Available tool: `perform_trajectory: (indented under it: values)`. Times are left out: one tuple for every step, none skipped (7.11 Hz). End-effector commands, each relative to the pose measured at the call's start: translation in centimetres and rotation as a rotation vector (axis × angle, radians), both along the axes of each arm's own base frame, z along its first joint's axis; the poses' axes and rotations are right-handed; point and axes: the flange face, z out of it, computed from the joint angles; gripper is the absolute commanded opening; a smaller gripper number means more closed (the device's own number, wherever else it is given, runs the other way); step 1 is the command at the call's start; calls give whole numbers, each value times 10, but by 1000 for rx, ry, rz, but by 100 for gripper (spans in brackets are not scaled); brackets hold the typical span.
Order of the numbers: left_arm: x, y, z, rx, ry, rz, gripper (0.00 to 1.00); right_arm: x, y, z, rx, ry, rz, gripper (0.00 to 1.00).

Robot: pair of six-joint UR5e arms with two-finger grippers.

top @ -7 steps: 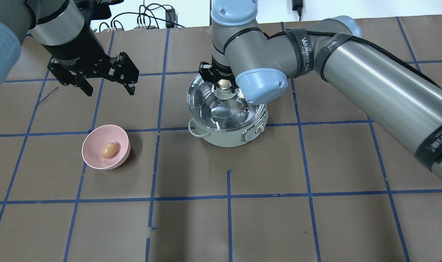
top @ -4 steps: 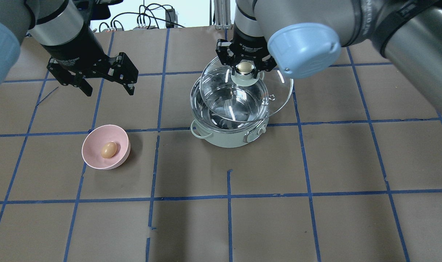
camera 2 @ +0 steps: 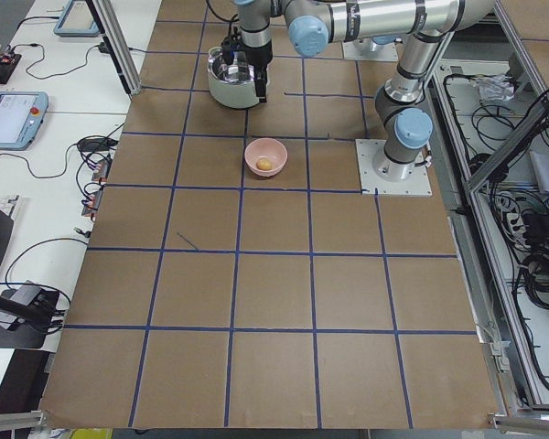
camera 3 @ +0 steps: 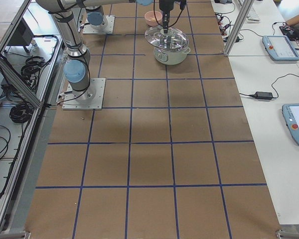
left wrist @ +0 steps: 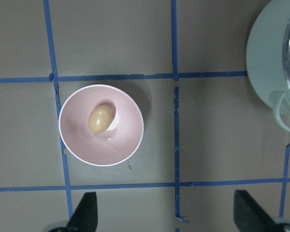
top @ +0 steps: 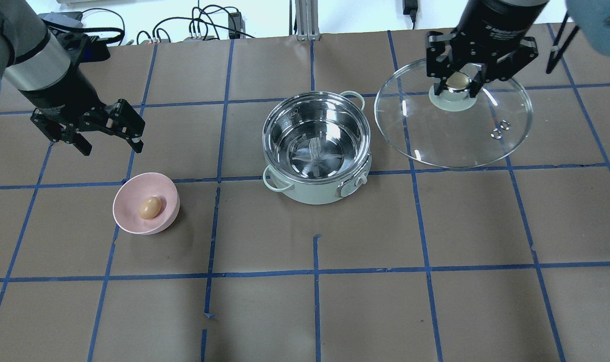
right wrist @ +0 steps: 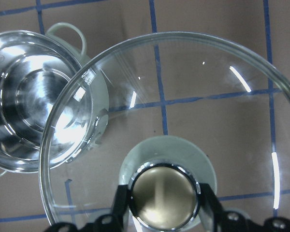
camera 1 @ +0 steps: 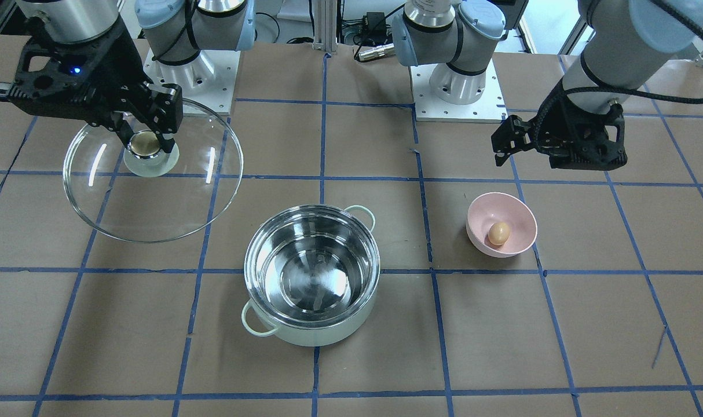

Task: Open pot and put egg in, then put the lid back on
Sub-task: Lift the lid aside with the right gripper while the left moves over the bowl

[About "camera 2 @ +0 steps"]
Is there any blue teach pendant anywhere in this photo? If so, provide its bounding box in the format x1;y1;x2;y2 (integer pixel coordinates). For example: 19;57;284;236
53;0;100;37
0;91;49;151

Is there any aluminium frame post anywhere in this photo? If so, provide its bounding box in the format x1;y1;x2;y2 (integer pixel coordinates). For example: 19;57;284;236
86;0;142;96

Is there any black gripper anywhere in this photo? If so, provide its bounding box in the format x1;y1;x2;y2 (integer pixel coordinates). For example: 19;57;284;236
246;41;273;102

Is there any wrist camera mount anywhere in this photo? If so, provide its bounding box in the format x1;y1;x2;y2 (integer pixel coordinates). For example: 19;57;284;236
221;27;247;66

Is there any glass pot lid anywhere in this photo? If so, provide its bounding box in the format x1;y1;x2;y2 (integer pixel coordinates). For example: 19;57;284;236
208;47;254;85

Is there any mint green electric pot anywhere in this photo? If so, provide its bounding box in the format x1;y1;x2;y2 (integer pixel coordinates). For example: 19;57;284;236
207;67;260;109

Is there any brown egg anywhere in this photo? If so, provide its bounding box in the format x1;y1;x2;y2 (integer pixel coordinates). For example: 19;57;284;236
256;157;273;171

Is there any pink bowl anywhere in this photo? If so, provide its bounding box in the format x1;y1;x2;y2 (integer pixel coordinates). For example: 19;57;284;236
244;138;288;177

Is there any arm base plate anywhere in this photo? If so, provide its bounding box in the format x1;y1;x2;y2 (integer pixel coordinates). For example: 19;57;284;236
356;139;432;197
342;38;398;62

